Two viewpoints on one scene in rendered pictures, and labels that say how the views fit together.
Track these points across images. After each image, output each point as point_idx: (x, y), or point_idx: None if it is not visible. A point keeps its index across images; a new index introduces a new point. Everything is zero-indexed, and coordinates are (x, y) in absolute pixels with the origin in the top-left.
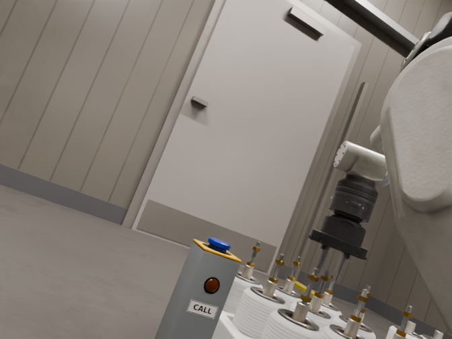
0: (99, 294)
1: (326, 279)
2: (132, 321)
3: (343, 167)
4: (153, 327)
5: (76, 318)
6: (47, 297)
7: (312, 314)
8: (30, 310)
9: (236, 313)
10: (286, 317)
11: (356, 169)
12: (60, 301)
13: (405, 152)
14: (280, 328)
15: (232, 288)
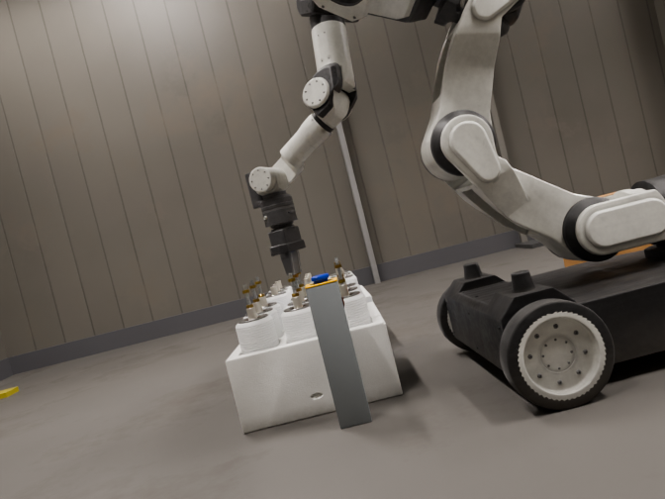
0: (85, 497)
1: (297, 275)
2: (161, 463)
3: (270, 188)
4: (173, 452)
5: (175, 486)
6: None
7: None
8: None
9: (299, 333)
10: (351, 295)
11: (279, 185)
12: None
13: (475, 164)
14: (355, 302)
15: (265, 329)
